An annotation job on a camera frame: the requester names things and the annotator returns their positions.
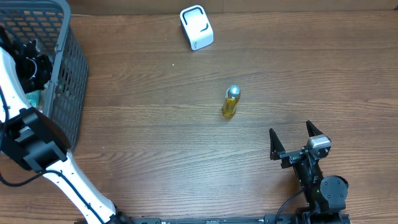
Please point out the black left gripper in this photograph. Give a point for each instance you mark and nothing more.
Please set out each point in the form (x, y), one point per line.
(46, 61)

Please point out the teal snack packet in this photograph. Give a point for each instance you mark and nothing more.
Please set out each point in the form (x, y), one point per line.
(34, 98)

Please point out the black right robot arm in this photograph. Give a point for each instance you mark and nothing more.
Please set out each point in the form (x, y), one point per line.
(325, 196)

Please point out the white black barcode scanner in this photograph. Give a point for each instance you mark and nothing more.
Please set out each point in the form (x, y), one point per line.
(196, 27)

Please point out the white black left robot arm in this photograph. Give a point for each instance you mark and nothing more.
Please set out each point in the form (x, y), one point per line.
(36, 142)

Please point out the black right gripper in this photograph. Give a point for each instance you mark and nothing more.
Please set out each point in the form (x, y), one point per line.
(291, 157)

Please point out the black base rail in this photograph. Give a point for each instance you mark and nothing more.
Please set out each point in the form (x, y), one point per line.
(211, 221)

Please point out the yellow dish soap bottle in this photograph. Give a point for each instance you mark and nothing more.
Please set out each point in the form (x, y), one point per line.
(231, 100)

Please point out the grey plastic mesh basket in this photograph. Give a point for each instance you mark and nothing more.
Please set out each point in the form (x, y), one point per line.
(48, 22)

